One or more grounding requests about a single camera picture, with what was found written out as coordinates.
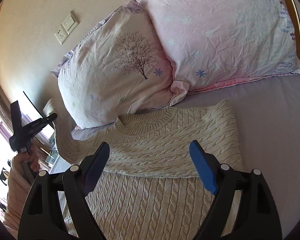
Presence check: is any white wall socket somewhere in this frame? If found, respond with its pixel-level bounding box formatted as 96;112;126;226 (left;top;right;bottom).
55;25;68;44

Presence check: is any pink flower-print pillow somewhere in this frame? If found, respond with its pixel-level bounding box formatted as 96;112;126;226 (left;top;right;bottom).
134;0;300;94

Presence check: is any cream cable-knit sweater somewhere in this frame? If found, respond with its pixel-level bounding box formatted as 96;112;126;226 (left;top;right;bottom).
44;100;243;239

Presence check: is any white tree-print pillow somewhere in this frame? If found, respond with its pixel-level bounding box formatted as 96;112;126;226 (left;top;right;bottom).
52;1;187;128

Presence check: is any white wall switch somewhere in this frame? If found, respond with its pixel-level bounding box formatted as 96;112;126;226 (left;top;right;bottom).
61;11;79;35

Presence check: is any left hand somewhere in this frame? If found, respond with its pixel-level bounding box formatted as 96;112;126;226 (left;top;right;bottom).
11;143;40;174

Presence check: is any lavender bed sheet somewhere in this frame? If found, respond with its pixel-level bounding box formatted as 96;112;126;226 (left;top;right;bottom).
48;73;300;240

